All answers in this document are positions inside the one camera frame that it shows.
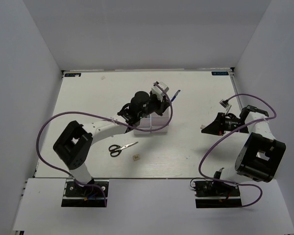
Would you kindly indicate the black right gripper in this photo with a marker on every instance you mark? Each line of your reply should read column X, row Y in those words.
column 217, row 127

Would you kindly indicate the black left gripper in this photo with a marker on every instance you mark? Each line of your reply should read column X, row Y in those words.
column 162, row 105

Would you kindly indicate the dark blue pen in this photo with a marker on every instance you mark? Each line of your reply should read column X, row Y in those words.
column 175, row 95

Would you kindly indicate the small tan eraser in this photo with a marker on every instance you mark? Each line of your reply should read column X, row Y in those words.
column 136, row 157

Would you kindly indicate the black handled scissors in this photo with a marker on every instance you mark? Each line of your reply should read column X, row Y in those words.
column 115, row 150

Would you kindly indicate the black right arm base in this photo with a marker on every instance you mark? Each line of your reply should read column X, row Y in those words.
column 215, row 195

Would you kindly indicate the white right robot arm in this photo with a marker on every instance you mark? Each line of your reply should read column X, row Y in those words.
column 261, row 154

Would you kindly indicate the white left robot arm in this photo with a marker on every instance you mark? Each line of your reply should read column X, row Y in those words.
column 74, row 143

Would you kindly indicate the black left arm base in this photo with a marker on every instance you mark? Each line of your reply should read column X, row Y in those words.
column 76, row 196

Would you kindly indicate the white right organizer box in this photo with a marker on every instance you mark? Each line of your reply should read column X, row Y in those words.
column 157, row 124

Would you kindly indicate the white organizer box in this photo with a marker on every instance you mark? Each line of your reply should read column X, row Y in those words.
column 157, row 124
column 145, row 124

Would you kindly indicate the white left organizer box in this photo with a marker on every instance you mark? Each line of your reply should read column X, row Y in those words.
column 145, row 124

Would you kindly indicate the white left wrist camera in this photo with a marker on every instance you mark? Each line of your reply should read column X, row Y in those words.
column 159, row 89

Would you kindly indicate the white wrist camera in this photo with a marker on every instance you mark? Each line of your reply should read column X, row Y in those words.
column 225, row 104
column 159, row 89

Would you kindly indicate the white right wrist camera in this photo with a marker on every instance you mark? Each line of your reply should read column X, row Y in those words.
column 225, row 104

